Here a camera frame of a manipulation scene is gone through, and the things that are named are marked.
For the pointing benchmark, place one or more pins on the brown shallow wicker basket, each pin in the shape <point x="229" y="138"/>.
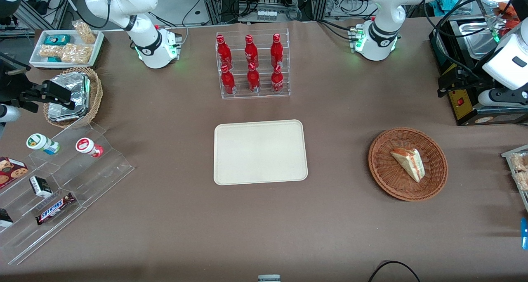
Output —
<point x="387" y="174"/>

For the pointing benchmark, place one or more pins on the red cola bottle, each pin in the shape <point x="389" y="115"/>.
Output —
<point x="227" y="83"/>
<point x="251" y="53"/>
<point x="277" y="80"/>
<point x="224" y="53"/>
<point x="276" y="51"/>
<point x="253" y="80"/>

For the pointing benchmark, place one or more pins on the black food warmer machine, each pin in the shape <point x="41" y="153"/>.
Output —
<point x="495" y="114"/>

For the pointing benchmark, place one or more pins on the clear acrylic bottle rack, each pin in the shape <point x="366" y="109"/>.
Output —
<point x="264" y="96"/>

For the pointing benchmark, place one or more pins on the clear bag of nuts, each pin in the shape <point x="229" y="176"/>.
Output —
<point x="77" y="53"/>
<point x="50" y="51"/>
<point x="85" y="32"/>

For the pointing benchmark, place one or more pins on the red cookie box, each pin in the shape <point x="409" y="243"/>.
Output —
<point x="11" y="171"/>

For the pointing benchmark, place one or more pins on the white power strip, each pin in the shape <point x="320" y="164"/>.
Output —
<point x="266" y="14"/>

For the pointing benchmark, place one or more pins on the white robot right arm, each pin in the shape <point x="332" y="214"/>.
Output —
<point x="145" y="42"/>

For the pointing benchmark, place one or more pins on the foil wrapped package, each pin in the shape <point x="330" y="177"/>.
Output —
<point x="76" y="86"/>
<point x="66" y="114"/>

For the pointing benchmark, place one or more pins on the green lid yoghurt cup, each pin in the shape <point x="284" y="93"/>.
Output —
<point x="39" y="143"/>

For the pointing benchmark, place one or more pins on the red lid yoghurt cup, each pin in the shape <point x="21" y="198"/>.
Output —
<point x="87" y="146"/>

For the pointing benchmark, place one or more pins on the clear acrylic step shelf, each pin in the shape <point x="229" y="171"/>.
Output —
<point x="99" y="174"/>

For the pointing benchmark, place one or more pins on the light deep wicker basket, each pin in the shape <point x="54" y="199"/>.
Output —
<point x="95" y="96"/>

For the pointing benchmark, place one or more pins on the clear bag of crackers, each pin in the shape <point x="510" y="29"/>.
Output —
<point x="522" y="181"/>
<point x="519" y="162"/>

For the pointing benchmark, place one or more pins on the teal snack box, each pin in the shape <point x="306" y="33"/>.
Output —
<point x="57" y="39"/>
<point x="53" y="59"/>

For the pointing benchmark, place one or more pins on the clear tray with snacks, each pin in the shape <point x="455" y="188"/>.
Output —
<point x="508" y="155"/>

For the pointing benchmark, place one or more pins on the grey device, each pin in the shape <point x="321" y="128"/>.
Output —
<point x="269" y="278"/>

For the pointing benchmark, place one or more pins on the steel food pan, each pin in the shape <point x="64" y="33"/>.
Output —
<point x="478" y="40"/>

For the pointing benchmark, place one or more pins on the beige plastic tray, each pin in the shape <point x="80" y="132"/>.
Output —
<point x="260" y="152"/>

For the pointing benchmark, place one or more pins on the snickers chocolate bar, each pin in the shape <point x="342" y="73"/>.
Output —
<point x="55" y="208"/>

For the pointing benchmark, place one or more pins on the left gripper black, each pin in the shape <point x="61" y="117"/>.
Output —
<point x="469" y="78"/>

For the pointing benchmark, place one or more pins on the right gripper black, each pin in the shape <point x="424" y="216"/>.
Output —
<point x="11" y="90"/>

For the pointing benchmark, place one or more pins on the triangle sandwich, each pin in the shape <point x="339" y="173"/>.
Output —
<point x="409" y="163"/>

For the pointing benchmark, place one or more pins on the white rectangular snack tray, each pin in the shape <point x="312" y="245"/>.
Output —
<point x="37" y="57"/>

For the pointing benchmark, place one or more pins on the blue plastic object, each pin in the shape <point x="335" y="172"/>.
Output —
<point x="524" y="232"/>

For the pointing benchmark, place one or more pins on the black snack box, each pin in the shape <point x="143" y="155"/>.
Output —
<point x="5" y="218"/>

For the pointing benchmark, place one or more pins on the teal cloth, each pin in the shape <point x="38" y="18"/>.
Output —
<point x="449" y="0"/>

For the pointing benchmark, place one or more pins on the small black white box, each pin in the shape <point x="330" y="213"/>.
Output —
<point x="40" y="186"/>

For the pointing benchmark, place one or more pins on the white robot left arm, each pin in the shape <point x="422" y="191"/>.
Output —
<point x="379" y="34"/>

